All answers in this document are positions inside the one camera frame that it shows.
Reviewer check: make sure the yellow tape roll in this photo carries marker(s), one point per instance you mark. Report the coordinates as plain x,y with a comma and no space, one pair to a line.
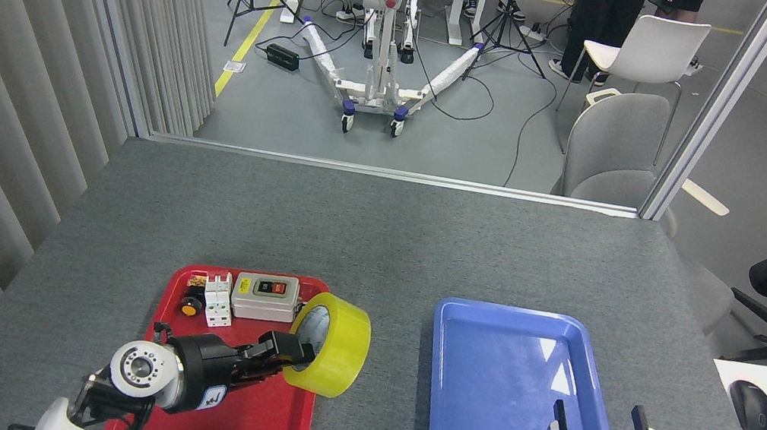
343,347

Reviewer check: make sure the red plastic tray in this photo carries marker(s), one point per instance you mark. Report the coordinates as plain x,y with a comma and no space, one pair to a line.
259,418

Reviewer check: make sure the white circuit breaker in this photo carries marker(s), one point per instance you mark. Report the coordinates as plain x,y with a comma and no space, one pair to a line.
218,300

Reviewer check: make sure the black and orange push button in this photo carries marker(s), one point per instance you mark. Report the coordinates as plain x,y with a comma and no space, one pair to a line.
189,307

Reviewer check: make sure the blue plastic tray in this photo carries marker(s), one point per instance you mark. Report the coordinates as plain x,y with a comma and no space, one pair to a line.
495,386

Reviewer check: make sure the black computer mouse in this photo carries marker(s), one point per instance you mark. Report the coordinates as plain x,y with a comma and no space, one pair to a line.
753,408

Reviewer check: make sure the white wheeled stand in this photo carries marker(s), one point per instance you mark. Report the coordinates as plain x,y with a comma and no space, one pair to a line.
373,83

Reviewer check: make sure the black power adapter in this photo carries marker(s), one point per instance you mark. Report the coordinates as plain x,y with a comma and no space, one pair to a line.
282,57

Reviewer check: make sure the grey upholstered chair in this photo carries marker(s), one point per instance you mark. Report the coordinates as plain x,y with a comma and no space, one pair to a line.
610,143

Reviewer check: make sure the white power strip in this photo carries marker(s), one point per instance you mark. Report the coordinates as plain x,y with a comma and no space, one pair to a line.
532,34

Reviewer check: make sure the white plastic chair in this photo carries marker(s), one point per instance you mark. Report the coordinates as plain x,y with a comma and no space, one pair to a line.
648,49

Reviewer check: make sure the person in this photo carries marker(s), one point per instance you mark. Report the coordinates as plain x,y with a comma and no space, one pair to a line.
602,3

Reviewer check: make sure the grey push button switch box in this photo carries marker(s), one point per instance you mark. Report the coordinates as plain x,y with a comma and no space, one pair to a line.
262,303

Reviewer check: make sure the silver aluminium post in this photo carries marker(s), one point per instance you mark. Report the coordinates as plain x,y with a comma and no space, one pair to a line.
725,100

